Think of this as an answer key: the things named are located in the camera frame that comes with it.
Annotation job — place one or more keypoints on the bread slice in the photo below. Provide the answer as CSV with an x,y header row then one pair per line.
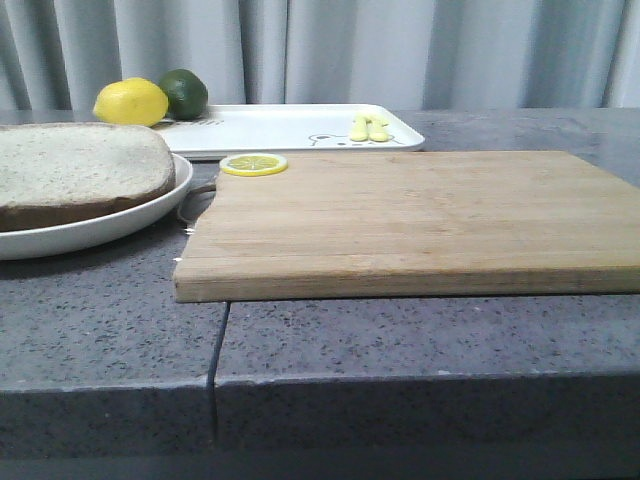
x,y
60,173

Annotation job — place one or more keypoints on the white round plate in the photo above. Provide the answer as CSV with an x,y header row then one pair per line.
x,y
60,239

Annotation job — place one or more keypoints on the grey curtain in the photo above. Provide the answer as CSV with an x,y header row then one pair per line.
x,y
404,55

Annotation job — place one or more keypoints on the wooden cutting board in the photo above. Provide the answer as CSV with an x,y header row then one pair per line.
x,y
399,224

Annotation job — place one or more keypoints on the yellow lemon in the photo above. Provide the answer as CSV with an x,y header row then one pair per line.
x,y
133,101

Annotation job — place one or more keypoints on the white rectangular tray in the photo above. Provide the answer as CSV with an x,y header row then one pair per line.
x,y
233,129

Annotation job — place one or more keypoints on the yellow corn kernel pieces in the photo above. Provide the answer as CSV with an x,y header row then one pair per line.
x,y
369,128

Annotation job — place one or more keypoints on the green lime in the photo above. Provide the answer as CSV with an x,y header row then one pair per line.
x,y
186,93

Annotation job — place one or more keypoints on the metal cutting board handle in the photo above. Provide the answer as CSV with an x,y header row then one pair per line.
x,y
194,204

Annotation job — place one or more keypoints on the lemon slice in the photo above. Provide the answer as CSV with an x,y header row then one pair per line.
x,y
253,164

